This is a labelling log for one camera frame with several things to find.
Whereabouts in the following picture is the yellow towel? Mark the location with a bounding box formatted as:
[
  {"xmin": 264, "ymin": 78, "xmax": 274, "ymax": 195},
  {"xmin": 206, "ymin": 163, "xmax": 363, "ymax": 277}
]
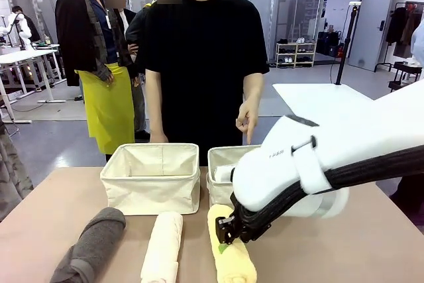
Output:
[{"xmin": 207, "ymin": 203, "xmax": 259, "ymax": 283}]

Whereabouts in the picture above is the white table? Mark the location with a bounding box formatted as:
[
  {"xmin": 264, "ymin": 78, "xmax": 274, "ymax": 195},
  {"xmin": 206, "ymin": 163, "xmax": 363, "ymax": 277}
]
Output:
[{"xmin": 272, "ymin": 82, "xmax": 378, "ymax": 123}]

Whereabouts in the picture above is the black utility cart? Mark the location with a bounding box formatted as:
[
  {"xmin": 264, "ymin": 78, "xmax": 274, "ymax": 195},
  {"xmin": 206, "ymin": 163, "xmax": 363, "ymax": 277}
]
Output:
[{"xmin": 387, "ymin": 60, "xmax": 424, "ymax": 94}]

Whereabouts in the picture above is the black camera pole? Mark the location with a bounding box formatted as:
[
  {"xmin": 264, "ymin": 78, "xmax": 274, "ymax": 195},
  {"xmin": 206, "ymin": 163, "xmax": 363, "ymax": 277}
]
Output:
[{"xmin": 335, "ymin": 0, "xmax": 362, "ymax": 86}]

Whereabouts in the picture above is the black hanging garment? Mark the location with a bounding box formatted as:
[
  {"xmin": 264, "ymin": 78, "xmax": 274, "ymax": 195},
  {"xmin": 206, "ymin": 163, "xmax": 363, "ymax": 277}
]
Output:
[{"xmin": 385, "ymin": 7, "xmax": 412, "ymax": 45}]

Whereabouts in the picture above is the grey door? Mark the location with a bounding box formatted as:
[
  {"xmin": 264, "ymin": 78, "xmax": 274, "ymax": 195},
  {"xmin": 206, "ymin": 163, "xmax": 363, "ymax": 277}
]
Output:
[{"xmin": 348, "ymin": 0, "xmax": 397, "ymax": 72}]

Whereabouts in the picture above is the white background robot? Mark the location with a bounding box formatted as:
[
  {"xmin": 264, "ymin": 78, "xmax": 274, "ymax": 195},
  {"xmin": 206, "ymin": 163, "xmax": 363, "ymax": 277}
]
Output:
[{"xmin": 0, "ymin": 13, "xmax": 33, "ymax": 49}]

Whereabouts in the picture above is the cream fabric basket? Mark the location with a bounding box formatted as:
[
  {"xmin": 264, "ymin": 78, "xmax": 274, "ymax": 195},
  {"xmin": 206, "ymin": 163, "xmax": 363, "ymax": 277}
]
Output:
[
  {"xmin": 99, "ymin": 142, "xmax": 201, "ymax": 215},
  {"xmin": 205, "ymin": 144, "xmax": 266, "ymax": 211}
]

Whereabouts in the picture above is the yellow skirt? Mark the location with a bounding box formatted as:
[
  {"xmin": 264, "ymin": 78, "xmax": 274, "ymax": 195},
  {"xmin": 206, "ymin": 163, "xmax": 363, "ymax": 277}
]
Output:
[{"xmin": 75, "ymin": 62, "xmax": 136, "ymax": 155}]

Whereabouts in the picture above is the grey fabric cover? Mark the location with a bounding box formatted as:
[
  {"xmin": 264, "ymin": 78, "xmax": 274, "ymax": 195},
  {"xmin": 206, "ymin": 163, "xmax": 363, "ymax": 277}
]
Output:
[{"xmin": 0, "ymin": 113, "xmax": 34, "ymax": 221}]

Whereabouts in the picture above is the grey towel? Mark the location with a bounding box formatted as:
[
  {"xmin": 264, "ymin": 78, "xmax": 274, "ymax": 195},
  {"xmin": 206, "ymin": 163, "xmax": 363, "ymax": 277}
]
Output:
[{"xmin": 49, "ymin": 206, "xmax": 128, "ymax": 283}]

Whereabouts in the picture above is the mannequin in dark jacket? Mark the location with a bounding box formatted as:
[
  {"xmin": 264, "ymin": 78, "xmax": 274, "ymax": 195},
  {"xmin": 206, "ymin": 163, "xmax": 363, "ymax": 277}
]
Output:
[{"xmin": 54, "ymin": 0, "xmax": 133, "ymax": 87}]

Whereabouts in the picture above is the black luggage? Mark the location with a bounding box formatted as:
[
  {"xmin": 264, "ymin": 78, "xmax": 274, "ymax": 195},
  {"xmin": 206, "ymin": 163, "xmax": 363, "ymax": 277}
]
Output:
[{"xmin": 316, "ymin": 30, "xmax": 343, "ymax": 57}]

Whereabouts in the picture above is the white towel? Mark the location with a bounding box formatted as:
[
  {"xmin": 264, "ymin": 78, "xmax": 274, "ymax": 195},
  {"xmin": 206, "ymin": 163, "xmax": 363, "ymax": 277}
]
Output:
[{"xmin": 215, "ymin": 164, "xmax": 240, "ymax": 184}]

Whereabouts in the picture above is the black clothes rack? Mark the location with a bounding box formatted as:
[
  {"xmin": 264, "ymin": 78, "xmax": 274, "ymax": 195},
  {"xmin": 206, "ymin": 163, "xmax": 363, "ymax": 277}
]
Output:
[{"xmin": 375, "ymin": 0, "xmax": 424, "ymax": 74}]

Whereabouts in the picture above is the white background desk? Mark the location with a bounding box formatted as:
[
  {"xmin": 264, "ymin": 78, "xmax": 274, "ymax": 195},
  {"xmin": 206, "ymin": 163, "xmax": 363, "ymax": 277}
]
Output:
[{"xmin": 0, "ymin": 43, "xmax": 68, "ymax": 122}]

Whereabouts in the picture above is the cream towel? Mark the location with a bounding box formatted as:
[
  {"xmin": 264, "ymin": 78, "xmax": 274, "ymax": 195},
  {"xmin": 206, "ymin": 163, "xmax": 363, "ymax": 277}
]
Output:
[{"xmin": 140, "ymin": 211, "xmax": 184, "ymax": 283}]

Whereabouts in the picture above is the person's right hand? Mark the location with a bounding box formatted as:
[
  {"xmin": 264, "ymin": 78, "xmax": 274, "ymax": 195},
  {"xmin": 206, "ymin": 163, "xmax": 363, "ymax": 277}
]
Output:
[{"xmin": 149, "ymin": 131, "xmax": 170, "ymax": 144}]

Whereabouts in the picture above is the person in grey trousers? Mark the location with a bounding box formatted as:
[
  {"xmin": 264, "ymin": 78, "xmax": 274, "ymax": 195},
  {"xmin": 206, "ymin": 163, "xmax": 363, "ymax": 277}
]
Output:
[{"xmin": 104, "ymin": 0, "xmax": 152, "ymax": 140}]

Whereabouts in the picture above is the person's left hand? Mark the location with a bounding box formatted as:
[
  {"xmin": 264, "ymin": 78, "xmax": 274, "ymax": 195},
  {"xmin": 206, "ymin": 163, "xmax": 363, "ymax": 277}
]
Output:
[{"xmin": 235, "ymin": 99, "xmax": 261, "ymax": 146}]

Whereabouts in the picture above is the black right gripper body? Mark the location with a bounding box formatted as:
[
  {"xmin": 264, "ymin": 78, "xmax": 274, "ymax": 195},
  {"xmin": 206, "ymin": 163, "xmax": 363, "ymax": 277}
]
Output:
[{"xmin": 215, "ymin": 215, "xmax": 245, "ymax": 245}]

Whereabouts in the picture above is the distant person in dark jacket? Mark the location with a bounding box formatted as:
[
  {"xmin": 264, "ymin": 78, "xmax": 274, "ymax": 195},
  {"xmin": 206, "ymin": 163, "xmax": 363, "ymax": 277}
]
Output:
[{"xmin": 11, "ymin": 5, "xmax": 42, "ymax": 44}]

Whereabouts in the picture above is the black cable sleeve right arm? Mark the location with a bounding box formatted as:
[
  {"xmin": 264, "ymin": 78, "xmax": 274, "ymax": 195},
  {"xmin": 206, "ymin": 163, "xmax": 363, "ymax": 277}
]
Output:
[{"xmin": 231, "ymin": 145, "xmax": 424, "ymax": 245}]

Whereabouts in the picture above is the wooden shoe rack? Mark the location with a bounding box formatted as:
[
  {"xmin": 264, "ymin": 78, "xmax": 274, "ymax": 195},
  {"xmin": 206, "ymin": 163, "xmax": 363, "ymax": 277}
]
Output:
[{"xmin": 275, "ymin": 41, "xmax": 317, "ymax": 69}]

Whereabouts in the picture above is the person's right forearm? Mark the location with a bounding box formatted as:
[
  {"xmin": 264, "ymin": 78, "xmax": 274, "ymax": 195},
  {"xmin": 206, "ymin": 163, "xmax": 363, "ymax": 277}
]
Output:
[{"xmin": 146, "ymin": 97, "xmax": 167, "ymax": 135}]

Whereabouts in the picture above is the person in black t-shirt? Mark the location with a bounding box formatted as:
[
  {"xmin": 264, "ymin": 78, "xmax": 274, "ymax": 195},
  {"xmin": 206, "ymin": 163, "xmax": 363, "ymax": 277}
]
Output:
[{"xmin": 142, "ymin": 0, "xmax": 271, "ymax": 166}]

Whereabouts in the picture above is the person's left forearm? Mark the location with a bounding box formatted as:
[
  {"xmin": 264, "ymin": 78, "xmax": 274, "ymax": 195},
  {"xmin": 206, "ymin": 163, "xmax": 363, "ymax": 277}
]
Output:
[{"xmin": 242, "ymin": 72, "xmax": 265, "ymax": 105}]

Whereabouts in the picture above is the white strap on arm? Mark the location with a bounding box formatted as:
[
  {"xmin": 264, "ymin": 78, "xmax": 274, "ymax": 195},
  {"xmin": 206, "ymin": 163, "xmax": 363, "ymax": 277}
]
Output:
[{"xmin": 290, "ymin": 135, "xmax": 334, "ymax": 195}]

